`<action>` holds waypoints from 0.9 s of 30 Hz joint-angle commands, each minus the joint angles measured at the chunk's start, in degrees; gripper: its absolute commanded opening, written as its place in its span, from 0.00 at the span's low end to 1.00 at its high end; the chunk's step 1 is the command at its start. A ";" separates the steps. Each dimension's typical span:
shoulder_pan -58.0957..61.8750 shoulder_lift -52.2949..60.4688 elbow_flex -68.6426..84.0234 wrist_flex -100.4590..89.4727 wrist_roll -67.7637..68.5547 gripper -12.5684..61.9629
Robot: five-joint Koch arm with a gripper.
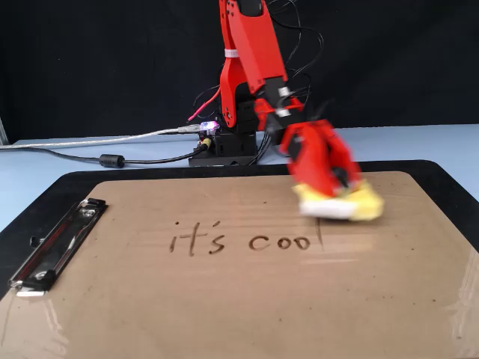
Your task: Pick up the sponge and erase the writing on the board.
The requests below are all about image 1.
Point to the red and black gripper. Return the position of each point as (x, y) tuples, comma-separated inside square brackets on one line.
[(293, 144)]

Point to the yellow sponge with black knob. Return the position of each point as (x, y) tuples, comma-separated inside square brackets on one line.
[(366, 203)]

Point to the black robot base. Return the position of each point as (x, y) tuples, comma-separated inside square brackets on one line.
[(232, 149)]

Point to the red robot arm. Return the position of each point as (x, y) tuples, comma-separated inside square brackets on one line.
[(254, 41)]

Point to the controller board with LEDs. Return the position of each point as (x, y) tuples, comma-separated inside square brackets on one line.
[(207, 129)]

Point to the brown wooden clipboard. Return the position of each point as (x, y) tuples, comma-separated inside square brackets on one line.
[(239, 299)]

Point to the black rectangular mat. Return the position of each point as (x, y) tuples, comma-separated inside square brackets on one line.
[(149, 171)]

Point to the metal clipboard clip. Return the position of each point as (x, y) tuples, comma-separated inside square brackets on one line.
[(56, 247)]

